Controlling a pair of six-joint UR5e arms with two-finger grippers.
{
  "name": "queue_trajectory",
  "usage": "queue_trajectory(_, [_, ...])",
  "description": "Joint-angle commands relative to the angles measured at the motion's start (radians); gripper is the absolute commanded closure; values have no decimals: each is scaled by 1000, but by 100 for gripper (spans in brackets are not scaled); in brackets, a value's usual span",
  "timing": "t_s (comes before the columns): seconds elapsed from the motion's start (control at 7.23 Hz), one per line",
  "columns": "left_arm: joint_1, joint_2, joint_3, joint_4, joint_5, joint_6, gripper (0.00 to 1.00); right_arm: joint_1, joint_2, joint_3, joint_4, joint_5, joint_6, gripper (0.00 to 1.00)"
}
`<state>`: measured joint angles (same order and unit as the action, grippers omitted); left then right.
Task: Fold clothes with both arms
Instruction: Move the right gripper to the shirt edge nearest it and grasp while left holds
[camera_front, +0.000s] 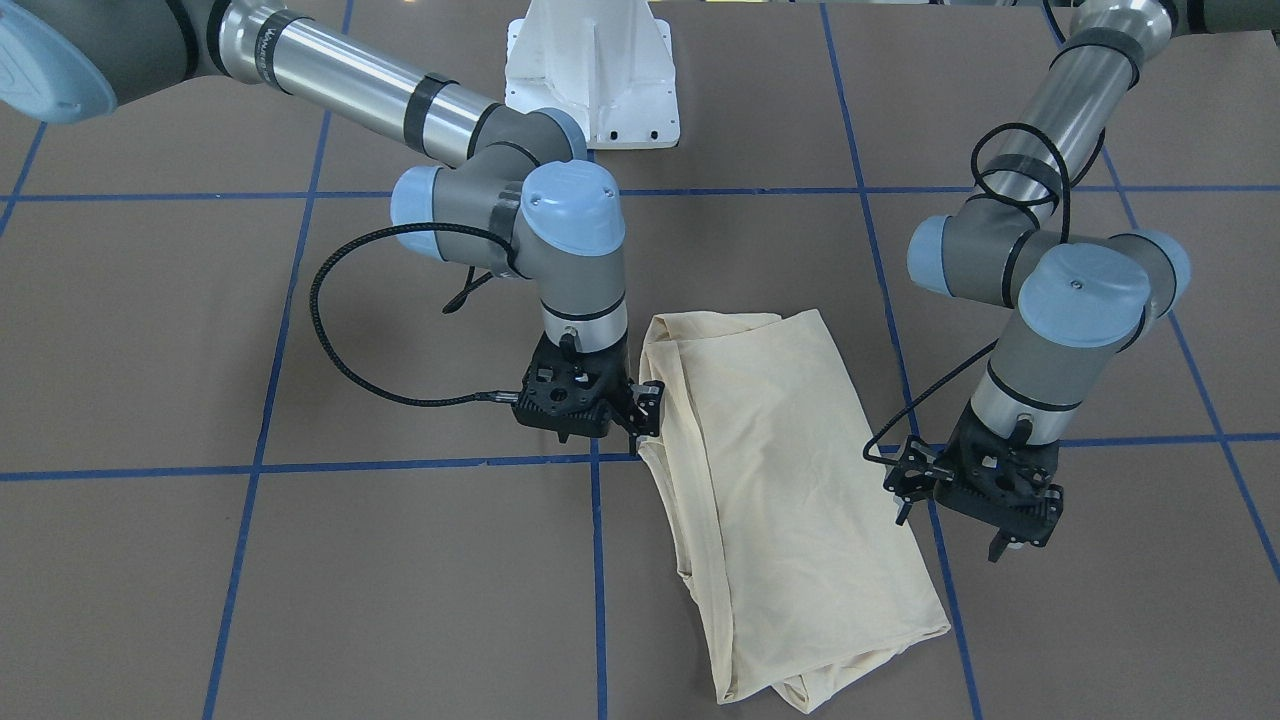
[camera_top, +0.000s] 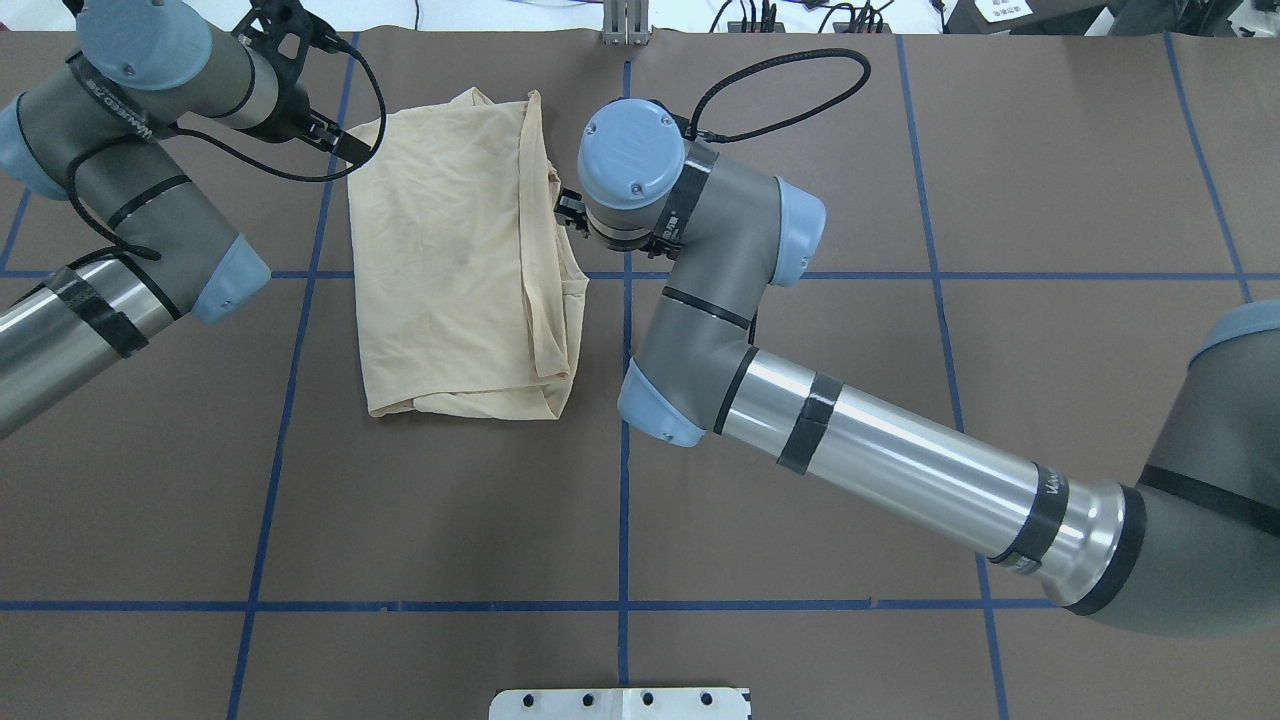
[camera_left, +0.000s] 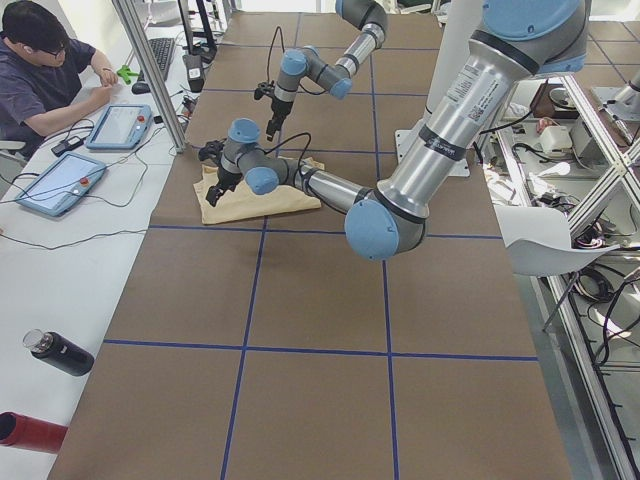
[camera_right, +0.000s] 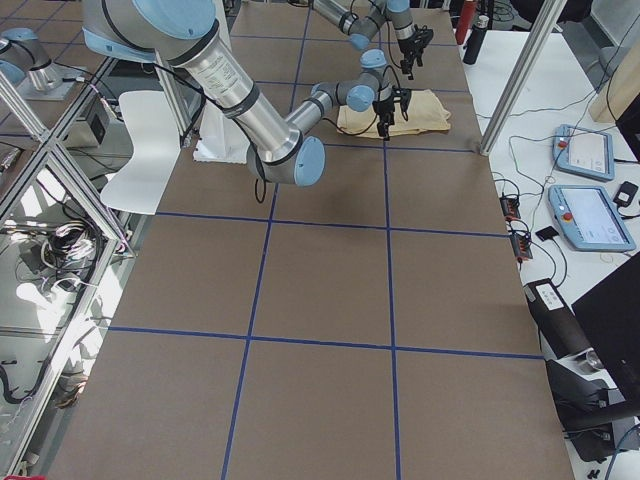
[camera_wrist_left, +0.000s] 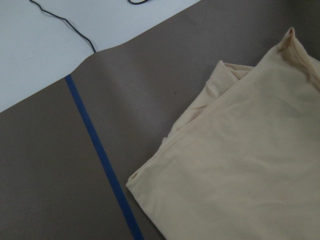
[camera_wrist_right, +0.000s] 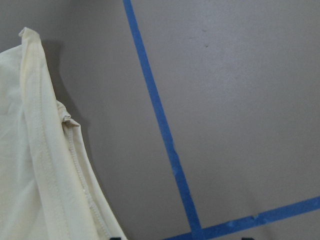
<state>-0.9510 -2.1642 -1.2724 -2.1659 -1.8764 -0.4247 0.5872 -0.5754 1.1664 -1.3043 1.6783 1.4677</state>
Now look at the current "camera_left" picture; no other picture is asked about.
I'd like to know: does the aluminium frame post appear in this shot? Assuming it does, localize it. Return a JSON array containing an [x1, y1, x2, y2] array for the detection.
[[112, 0, 186, 154]]

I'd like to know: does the far blue teach pendant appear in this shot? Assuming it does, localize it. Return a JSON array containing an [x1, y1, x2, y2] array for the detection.
[[85, 104, 153, 150]]

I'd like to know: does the beige long-sleeve graphic shirt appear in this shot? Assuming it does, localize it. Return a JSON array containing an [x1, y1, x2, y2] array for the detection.
[[193, 166, 321, 225]]

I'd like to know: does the seated person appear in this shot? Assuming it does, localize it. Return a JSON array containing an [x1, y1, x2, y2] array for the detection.
[[1, 1, 119, 158]]

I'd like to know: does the near blue teach pendant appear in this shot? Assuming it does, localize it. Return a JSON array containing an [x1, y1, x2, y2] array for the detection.
[[15, 152, 107, 217]]

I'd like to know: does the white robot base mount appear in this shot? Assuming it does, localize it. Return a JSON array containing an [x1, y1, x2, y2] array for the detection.
[[401, 1, 509, 172]]

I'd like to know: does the black water bottle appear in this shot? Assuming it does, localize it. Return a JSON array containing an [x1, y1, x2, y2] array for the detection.
[[22, 329, 94, 377]]

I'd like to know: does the white plastic chair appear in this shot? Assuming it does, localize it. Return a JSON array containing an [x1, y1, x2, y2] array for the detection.
[[494, 205, 620, 277]]

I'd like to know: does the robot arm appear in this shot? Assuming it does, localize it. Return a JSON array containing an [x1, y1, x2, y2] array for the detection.
[[254, 1, 388, 141], [198, 1, 591, 260]]

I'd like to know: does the black keyboard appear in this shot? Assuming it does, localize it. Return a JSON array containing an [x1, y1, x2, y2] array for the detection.
[[147, 37, 176, 81]]

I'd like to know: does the red bottle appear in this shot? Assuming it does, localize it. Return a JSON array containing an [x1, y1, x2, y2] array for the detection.
[[1, 412, 68, 454]]

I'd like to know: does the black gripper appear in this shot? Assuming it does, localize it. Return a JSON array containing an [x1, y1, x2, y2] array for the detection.
[[254, 81, 294, 142], [198, 140, 241, 207]]

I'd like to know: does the blue teach pendant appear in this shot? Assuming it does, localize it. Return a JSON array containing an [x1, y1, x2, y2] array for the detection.
[[15, 152, 107, 217], [85, 104, 153, 150]]

